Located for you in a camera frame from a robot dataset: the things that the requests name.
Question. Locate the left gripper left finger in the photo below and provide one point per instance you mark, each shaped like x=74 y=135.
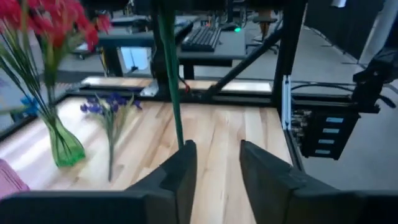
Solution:
x=174 y=193

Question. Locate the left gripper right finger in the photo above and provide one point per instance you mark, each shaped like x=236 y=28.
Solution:
x=267 y=186

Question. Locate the purple artificial flower bunch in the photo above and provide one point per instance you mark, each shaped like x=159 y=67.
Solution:
x=172 y=77
x=115 y=101

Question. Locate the pink glass vase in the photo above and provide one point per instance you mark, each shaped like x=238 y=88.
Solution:
x=11 y=180

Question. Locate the blue artificial flower bunch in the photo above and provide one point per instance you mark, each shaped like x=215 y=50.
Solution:
x=30 y=107

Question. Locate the red artificial flower bunch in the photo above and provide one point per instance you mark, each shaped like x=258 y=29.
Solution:
x=12 y=12
x=90 y=34

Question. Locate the green glass vase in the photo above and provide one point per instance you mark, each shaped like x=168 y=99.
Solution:
x=66 y=152

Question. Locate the black box white labels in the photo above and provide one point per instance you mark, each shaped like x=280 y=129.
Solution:
x=311 y=140

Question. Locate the grey desk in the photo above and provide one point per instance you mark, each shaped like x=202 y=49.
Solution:
x=130 y=39
x=230 y=46

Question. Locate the black blurry device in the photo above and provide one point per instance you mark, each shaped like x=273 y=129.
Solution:
x=370 y=84

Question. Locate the black computer keyboard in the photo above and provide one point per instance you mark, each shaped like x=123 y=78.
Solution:
x=202 y=39

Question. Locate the black office chair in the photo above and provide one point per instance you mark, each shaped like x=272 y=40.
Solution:
x=264 y=20

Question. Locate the black partition panel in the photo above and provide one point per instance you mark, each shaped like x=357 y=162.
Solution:
x=342 y=21

